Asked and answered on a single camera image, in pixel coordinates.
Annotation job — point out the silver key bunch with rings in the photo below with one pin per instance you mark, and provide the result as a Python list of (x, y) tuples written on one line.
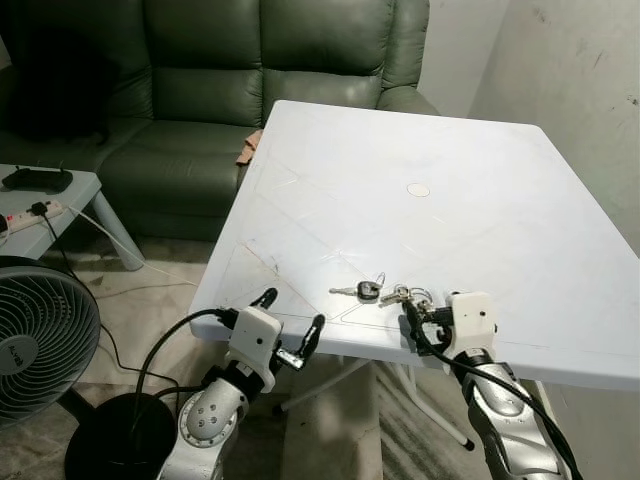
[(369, 291)]

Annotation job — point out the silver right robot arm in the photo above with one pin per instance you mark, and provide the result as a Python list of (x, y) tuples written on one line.
[(510, 430)]

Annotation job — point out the white plastic square table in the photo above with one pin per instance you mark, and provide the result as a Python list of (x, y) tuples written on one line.
[(430, 240)]

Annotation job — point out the round white table hole cap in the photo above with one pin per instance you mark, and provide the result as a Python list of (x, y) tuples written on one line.
[(418, 189)]

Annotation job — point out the grey plastic side table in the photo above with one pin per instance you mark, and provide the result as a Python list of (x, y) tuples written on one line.
[(85, 190)]

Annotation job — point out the dark green leather sofa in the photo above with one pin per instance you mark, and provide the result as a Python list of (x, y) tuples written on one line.
[(200, 80)]

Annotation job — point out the grey standing fan black base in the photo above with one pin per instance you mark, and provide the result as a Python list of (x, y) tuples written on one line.
[(40, 340)]

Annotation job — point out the black handheld device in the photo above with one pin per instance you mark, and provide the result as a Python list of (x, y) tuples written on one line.
[(38, 180)]

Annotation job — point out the white power strip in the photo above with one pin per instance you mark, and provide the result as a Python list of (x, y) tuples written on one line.
[(20, 220)]

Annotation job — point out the black cushion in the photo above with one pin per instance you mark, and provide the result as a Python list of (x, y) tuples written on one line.
[(55, 90)]

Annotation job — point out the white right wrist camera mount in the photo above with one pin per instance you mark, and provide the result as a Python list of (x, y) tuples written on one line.
[(470, 320)]

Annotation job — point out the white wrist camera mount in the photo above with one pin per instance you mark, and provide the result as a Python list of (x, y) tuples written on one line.
[(470, 320), (255, 335)]

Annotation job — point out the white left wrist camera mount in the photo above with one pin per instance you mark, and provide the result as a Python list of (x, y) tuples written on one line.
[(255, 335)]

